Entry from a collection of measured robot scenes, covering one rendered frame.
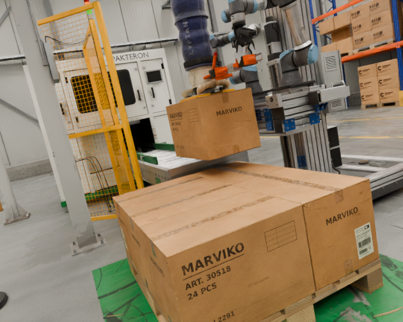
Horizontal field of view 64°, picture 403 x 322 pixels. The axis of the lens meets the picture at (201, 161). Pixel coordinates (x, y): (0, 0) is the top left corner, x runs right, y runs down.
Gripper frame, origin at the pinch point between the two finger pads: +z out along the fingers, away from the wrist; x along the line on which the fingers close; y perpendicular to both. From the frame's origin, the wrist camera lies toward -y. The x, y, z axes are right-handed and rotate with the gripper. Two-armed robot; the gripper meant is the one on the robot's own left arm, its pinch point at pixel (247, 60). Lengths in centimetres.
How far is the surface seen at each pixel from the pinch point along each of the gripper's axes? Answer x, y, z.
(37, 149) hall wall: 177, 965, 36
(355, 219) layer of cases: -11, -49, 83
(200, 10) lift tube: -3, 50, -43
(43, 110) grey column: 108, 146, -4
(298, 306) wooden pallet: 27, -49, 109
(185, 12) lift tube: 8, 51, -43
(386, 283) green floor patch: -25, -48, 121
